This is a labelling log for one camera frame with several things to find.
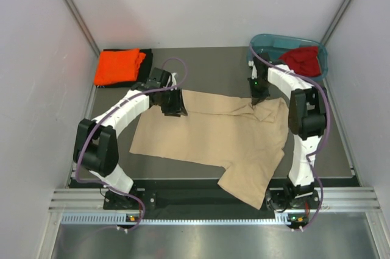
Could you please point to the beige t shirt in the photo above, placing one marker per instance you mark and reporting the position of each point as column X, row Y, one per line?
column 246, row 140

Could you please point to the teal plastic basket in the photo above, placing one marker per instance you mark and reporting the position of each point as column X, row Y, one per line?
column 271, row 47

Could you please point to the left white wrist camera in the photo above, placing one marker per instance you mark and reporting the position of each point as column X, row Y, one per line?
column 172, row 80

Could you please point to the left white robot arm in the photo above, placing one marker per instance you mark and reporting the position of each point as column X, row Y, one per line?
column 96, row 145

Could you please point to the orange folded t shirt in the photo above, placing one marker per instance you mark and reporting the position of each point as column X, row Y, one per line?
column 118, row 66

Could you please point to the aluminium frame rail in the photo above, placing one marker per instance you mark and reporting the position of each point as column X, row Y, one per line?
column 337, row 199

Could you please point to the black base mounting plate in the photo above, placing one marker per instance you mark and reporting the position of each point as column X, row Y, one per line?
column 275, row 200

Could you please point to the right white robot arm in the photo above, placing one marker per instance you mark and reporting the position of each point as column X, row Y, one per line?
column 307, row 117

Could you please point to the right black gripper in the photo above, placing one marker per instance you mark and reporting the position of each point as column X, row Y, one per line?
column 256, row 97

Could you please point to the red t shirt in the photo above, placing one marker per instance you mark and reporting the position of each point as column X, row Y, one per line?
column 303, row 61

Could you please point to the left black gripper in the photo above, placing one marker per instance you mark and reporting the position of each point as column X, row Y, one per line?
column 177, row 108

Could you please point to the grey slotted cable duct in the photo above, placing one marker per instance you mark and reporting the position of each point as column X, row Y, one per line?
column 80, row 218

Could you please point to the black folded t shirt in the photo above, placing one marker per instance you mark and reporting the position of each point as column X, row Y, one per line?
column 143, row 73

